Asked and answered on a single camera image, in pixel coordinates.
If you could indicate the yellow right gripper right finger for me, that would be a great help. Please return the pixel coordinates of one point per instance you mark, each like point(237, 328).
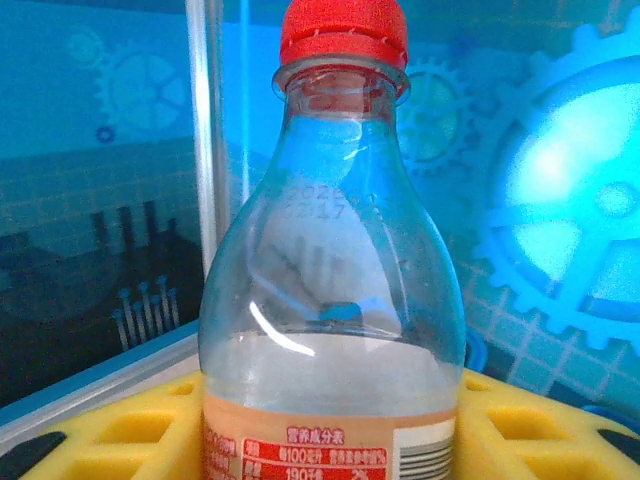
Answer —
point(530, 440)

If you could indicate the aluminium side rail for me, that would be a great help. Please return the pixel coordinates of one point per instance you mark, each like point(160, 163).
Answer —
point(100, 380)

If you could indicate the red-capped bottle peach label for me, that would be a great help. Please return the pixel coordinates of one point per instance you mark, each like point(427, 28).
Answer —
point(330, 250)

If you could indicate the aluminium frame post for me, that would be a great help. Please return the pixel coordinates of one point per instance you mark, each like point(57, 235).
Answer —
point(210, 150)

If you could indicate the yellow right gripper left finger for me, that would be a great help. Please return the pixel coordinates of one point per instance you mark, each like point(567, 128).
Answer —
point(130, 440)

